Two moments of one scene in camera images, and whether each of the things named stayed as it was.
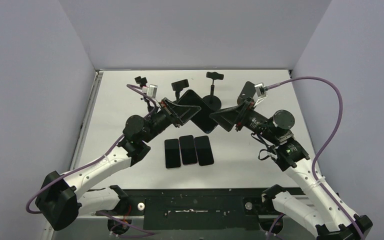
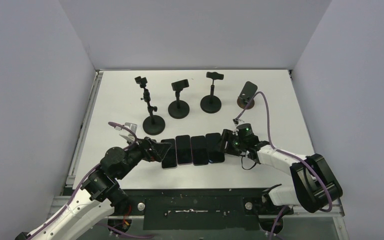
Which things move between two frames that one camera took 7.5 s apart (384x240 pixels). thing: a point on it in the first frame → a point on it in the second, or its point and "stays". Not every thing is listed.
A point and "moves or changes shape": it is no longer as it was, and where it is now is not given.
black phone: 202,118 → 215,153
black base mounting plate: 202,209 stays
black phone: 188,149 moves or changes shape
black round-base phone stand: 212,100 stays
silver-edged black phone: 172,153 moves or changes shape
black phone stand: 248,91 stays
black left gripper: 178,114 → 158,151
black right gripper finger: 227,118 → 226,138
